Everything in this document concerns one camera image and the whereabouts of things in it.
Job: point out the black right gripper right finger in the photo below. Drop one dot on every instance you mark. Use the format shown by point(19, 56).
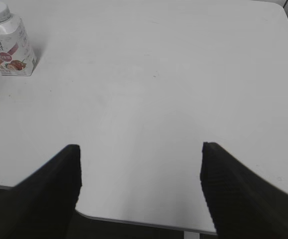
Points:
point(242, 205)

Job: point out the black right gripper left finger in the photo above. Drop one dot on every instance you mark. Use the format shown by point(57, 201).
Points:
point(45, 201)

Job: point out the white yili yogurt bottle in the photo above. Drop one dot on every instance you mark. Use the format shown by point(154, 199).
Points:
point(17, 57)

